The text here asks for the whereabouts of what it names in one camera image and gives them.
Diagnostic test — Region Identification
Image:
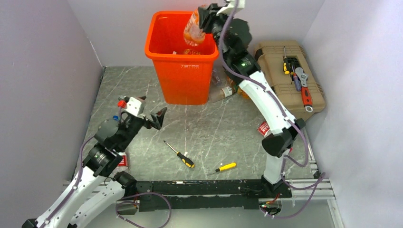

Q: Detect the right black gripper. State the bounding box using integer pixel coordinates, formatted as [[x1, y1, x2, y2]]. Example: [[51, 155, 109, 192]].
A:
[[199, 3, 234, 60]]

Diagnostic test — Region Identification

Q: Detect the orange label bottle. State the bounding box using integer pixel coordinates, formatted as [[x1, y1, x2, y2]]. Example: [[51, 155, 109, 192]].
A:
[[183, 9, 206, 47]]

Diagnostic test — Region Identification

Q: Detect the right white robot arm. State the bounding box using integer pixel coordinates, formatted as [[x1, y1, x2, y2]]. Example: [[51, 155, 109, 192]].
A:
[[197, 0, 305, 197]]

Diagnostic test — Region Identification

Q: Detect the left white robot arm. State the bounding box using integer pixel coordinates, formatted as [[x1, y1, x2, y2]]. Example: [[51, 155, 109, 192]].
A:
[[22, 96, 167, 228]]

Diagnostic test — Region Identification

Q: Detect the orange plastic bin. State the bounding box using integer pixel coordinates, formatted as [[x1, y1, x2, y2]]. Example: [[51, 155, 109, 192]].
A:
[[144, 11, 219, 105]]

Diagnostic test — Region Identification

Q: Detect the crushed clear bottle behind bin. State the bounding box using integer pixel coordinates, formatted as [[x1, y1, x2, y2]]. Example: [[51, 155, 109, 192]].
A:
[[211, 69, 222, 86]]

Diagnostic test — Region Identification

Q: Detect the red label water bottle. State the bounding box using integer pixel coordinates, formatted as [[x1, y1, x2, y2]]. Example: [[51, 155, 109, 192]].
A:
[[116, 152, 129, 172]]

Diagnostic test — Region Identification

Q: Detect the black yellow screwdriver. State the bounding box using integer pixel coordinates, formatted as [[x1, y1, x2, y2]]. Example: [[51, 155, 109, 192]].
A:
[[163, 140, 195, 168]]

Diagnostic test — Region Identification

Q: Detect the white label clear bottle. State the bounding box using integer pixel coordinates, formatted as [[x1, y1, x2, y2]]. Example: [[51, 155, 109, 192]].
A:
[[209, 86, 236, 103]]

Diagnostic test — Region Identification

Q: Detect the tan plastic toolbox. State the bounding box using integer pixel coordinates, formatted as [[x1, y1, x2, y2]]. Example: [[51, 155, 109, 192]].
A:
[[254, 40, 326, 121]]

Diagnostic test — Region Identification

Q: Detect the orange bottle blue cap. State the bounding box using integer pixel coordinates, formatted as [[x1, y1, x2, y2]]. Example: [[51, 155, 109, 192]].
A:
[[227, 77, 238, 88]]

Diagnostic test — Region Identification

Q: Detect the small orange juice bottle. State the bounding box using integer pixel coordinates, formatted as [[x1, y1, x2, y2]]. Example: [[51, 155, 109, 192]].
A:
[[237, 88, 250, 99]]

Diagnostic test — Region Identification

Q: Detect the yellow screwdriver on toolbox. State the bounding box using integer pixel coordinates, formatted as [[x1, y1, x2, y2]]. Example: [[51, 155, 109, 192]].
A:
[[283, 46, 290, 75]]

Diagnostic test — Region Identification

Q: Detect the small yellow screwdriver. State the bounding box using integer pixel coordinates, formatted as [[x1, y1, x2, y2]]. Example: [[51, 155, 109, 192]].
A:
[[209, 162, 237, 175]]

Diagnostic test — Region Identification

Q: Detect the blue red screwdriver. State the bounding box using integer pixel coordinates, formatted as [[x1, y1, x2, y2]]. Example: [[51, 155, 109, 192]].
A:
[[290, 61, 302, 92]]

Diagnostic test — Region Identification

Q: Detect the orange adjustable wrench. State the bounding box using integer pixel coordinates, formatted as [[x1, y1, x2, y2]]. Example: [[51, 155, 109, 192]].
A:
[[295, 67, 313, 113]]

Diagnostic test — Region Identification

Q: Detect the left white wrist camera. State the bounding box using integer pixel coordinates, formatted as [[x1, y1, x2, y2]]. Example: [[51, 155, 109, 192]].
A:
[[117, 96, 145, 117]]

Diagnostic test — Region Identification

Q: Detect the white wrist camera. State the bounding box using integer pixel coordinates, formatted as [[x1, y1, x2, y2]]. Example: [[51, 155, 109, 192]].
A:
[[216, 0, 246, 16], [117, 96, 145, 117]]

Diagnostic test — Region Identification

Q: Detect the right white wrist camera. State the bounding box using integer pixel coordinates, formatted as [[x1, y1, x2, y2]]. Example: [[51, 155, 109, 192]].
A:
[[216, 0, 246, 16]]

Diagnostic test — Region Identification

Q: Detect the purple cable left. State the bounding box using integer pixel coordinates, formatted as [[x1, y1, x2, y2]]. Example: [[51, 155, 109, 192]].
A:
[[115, 192, 172, 228]]

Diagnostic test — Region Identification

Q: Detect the black base frame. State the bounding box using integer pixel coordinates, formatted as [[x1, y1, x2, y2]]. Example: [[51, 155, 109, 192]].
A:
[[104, 171, 284, 212]]

